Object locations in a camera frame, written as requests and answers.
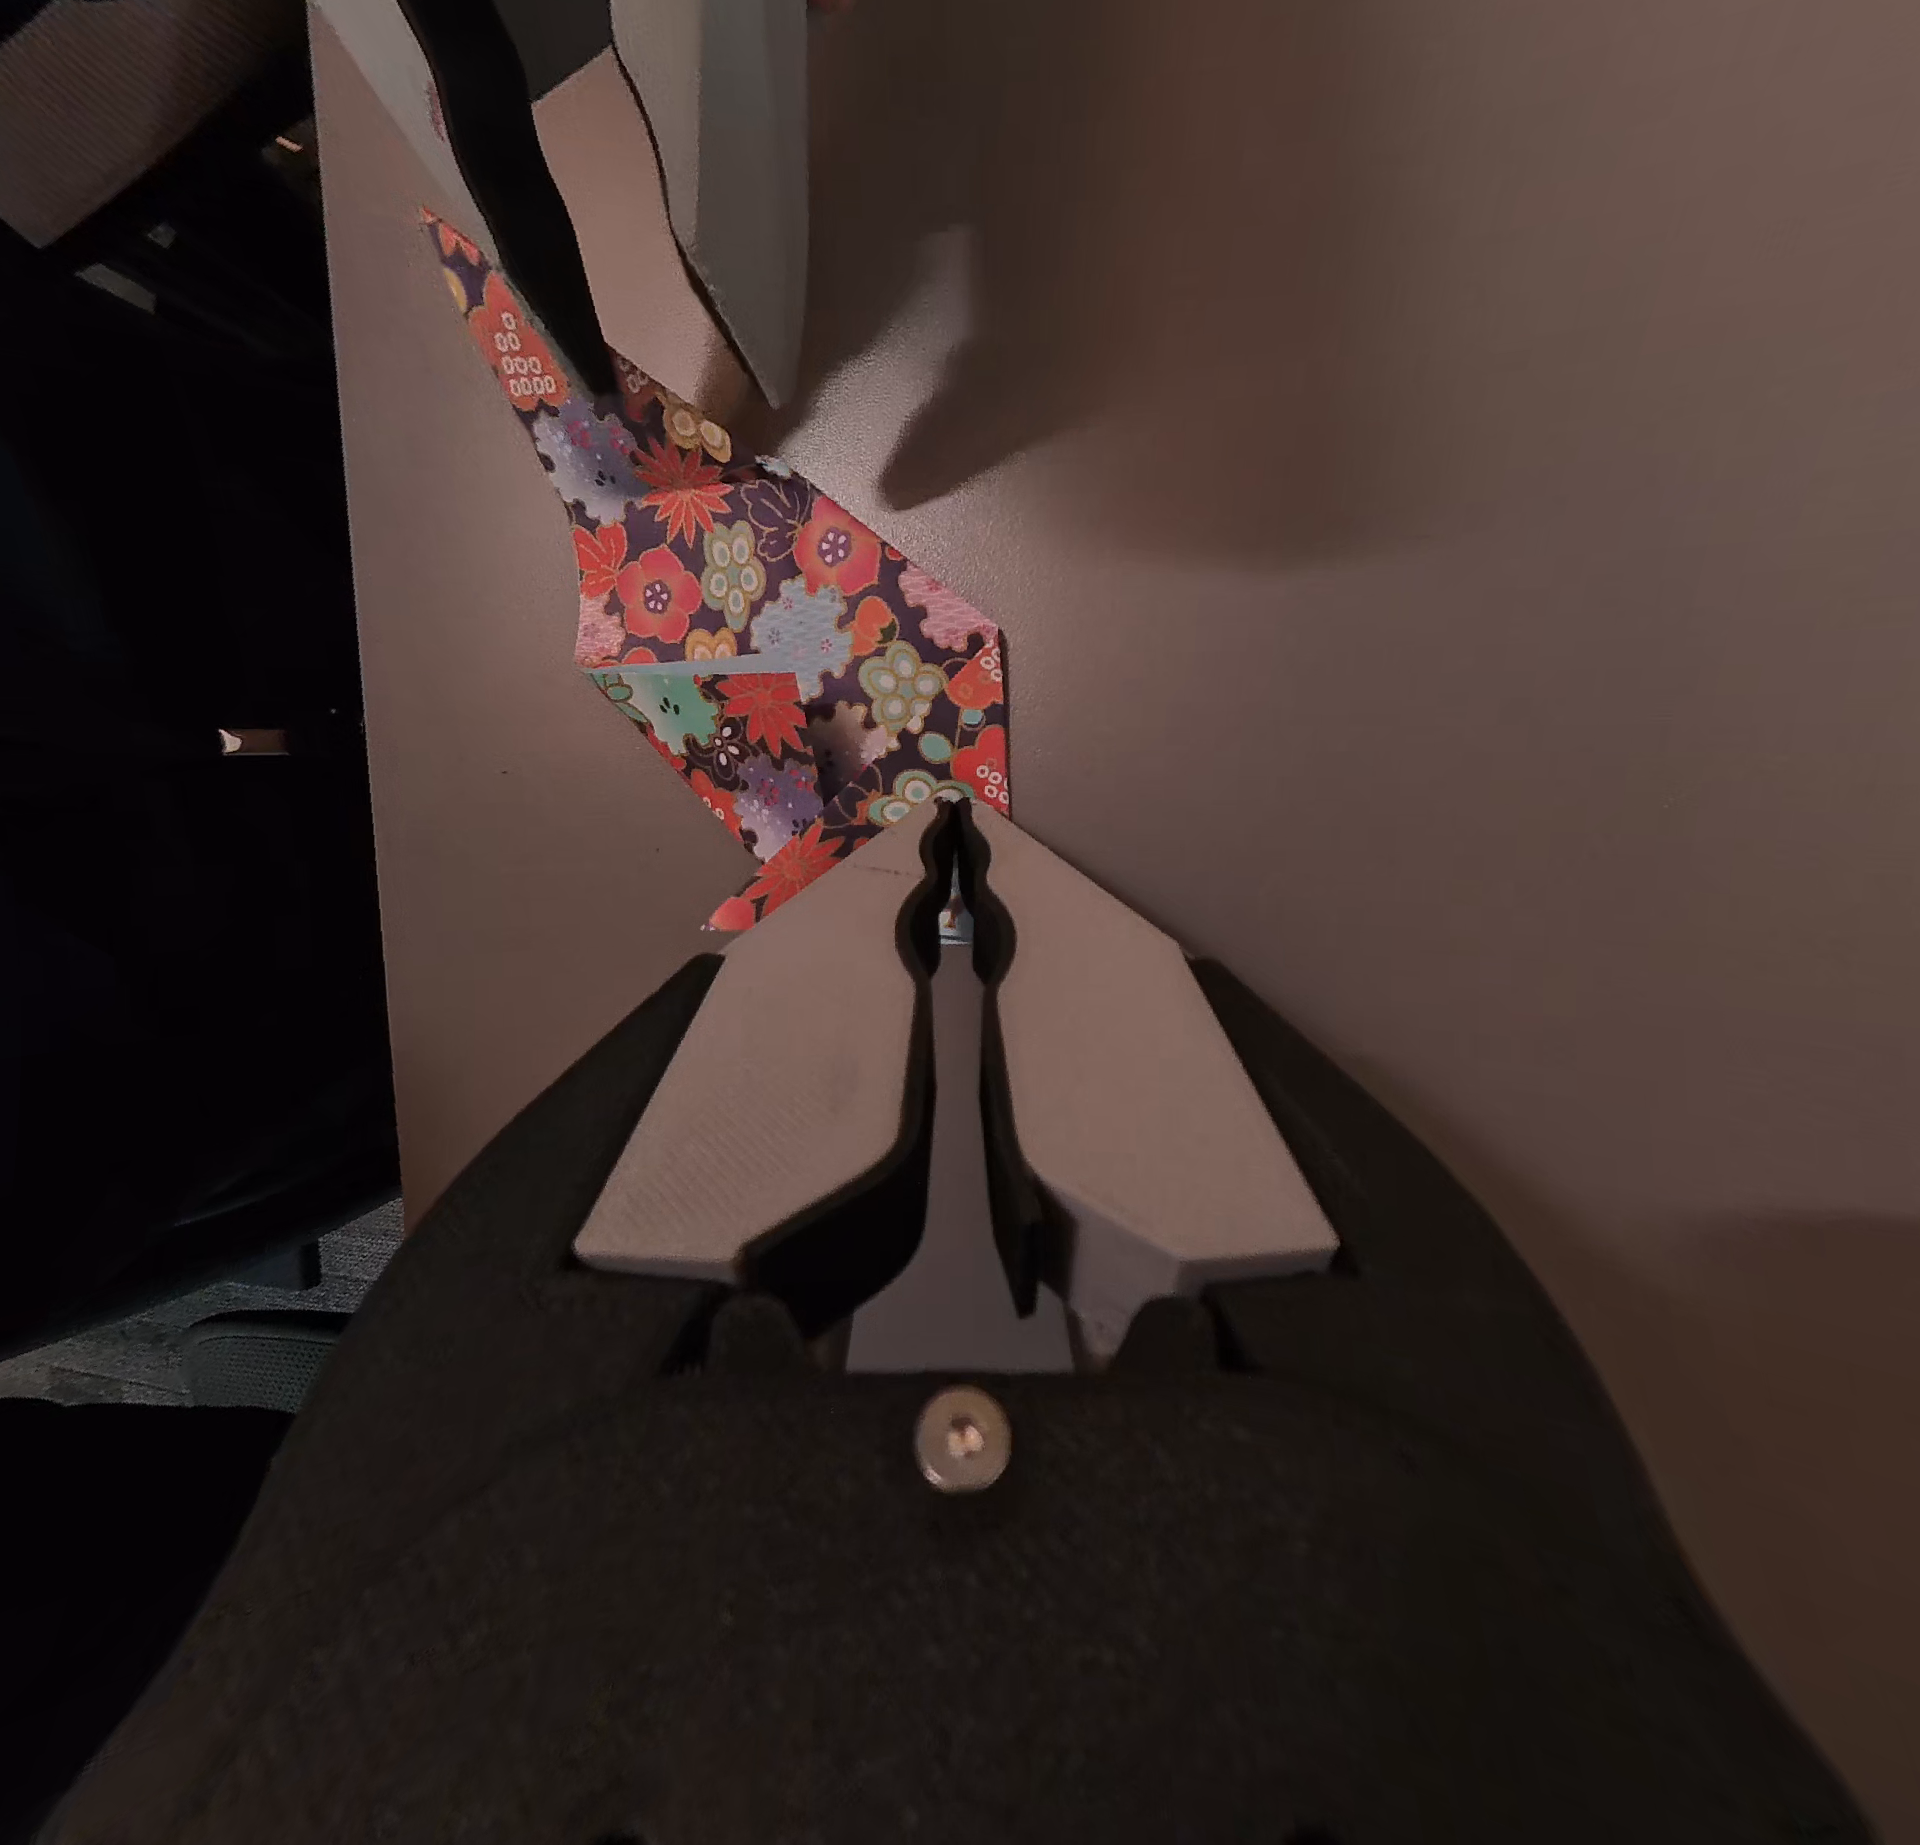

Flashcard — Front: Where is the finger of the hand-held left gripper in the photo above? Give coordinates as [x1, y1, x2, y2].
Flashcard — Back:
[271, 0, 620, 394]
[593, 0, 825, 411]

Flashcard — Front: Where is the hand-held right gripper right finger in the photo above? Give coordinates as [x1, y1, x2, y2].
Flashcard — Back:
[956, 802, 1342, 1370]

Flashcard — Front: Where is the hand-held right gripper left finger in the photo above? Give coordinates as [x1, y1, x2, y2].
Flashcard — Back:
[575, 798, 961, 1347]

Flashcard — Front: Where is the floral origami paper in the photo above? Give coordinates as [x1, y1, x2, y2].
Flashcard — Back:
[420, 206, 1010, 935]

